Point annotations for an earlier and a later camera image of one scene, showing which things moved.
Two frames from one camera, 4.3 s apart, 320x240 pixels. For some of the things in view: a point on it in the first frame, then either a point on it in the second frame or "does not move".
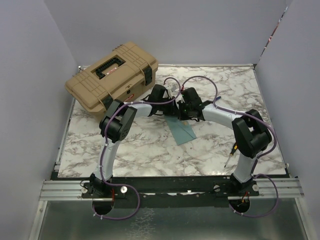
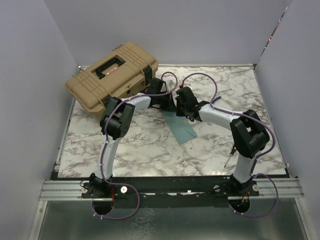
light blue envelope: (181, 131) does not move
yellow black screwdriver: (235, 147) does not move
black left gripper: (172, 110) -> (169, 104)
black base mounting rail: (112, 187) does not move
